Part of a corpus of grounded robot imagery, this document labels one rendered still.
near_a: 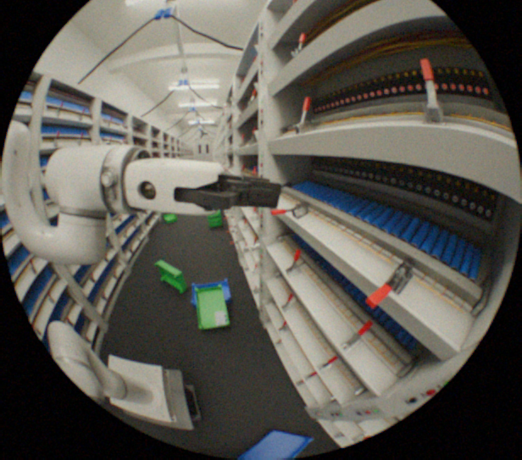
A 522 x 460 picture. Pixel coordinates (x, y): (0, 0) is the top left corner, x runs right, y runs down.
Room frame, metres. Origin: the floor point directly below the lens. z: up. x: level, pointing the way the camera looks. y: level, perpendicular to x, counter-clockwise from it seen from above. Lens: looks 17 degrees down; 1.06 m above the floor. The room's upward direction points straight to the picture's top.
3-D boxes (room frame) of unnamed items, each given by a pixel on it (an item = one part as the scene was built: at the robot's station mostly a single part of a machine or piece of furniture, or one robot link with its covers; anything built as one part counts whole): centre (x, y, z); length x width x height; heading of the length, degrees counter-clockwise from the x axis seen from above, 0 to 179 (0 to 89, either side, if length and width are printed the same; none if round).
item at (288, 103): (0.59, -0.10, 0.88); 0.20 x 0.09 x 1.76; 109
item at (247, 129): (1.25, 0.12, 0.88); 0.20 x 0.09 x 1.76; 109
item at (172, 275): (0.84, 0.79, 0.10); 0.30 x 0.08 x 0.20; 69
